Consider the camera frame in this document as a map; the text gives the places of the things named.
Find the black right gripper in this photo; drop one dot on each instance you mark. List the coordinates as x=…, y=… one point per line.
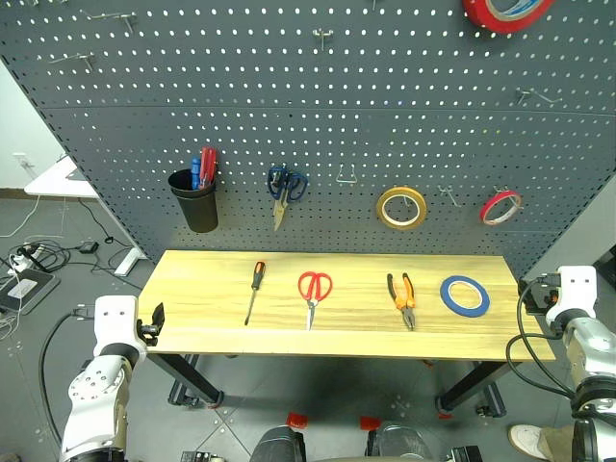
x=538, y=294

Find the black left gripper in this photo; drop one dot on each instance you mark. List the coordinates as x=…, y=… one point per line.
x=147, y=333

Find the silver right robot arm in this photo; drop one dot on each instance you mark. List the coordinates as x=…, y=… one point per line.
x=594, y=356

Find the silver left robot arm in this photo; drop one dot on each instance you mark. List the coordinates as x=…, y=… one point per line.
x=96, y=385

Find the grey pegboard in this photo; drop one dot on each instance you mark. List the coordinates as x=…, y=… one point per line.
x=308, y=120

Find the black table leg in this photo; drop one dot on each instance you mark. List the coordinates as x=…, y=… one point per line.
x=192, y=377
x=469, y=387

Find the blue tape roll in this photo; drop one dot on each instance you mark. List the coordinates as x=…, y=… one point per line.
x=446, y=298

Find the small red tape roll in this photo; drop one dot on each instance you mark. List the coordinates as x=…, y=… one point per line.
x=491, y=212

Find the black power adapter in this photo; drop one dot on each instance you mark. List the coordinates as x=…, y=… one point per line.
x=89, y=248

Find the black cup holder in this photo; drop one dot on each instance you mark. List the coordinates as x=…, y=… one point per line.
x=199, y=209

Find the orange black pliers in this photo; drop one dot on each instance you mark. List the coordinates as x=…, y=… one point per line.
x=404, y=300

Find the black flat floor pad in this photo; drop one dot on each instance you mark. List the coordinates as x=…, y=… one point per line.
x=26, y=289

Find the white power strip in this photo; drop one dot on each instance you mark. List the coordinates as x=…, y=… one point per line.
x=23, y=260

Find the white shoe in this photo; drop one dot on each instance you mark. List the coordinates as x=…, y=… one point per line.
x=525, y=440

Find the khaki trouser leg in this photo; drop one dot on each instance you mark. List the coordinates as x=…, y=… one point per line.
x=558, y=443

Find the white desk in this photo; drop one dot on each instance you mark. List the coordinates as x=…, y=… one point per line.
x=53, y=183

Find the yellow tape roll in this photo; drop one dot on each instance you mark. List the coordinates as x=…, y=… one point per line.
x=385, y=214

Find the dark rounded shape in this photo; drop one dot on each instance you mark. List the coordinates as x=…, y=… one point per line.
x=399, y=443
x=279, y=445

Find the wooden table top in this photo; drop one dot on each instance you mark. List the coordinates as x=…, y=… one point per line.
x=346, y=341

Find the metal loop pegboard hook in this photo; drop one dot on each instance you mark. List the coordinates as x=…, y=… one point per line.
x=346, y=180

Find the large red tape roll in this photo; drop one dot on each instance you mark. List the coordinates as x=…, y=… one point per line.
x=486, y=19

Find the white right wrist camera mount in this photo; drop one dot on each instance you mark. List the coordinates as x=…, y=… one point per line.
x=575, y=289

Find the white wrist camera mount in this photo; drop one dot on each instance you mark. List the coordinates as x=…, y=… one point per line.
x=114, y=320
x=575, y=289

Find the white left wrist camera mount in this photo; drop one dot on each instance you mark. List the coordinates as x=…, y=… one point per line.
x=114, y=320

